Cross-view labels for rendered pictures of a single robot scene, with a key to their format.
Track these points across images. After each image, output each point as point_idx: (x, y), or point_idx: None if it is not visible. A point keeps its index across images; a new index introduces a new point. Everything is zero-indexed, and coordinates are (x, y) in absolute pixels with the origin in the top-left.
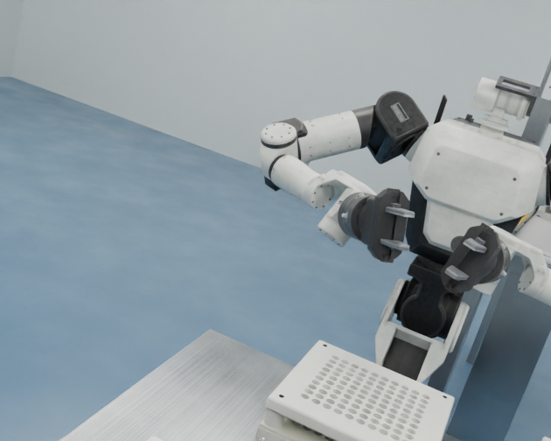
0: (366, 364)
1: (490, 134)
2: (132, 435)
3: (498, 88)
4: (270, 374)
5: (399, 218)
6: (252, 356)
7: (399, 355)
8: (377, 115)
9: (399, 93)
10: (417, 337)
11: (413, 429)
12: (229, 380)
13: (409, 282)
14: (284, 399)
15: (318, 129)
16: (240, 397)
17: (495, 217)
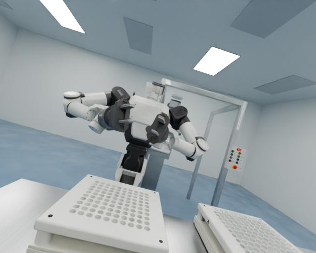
0: (114, 182)
1: (151, 99)
2: None
3: (152, 85)
4: (56, 198)
5: (126, 112)
6: (46, 190)
7: (124, 180)
8: (112, 93)
9: (120, 87)
10: (131, 172)
11: (147, 216)
12: (20, 209)
13: (126, 153)
14: (52, 218)
15: (90, 95)
16: (24, 221)
17: None
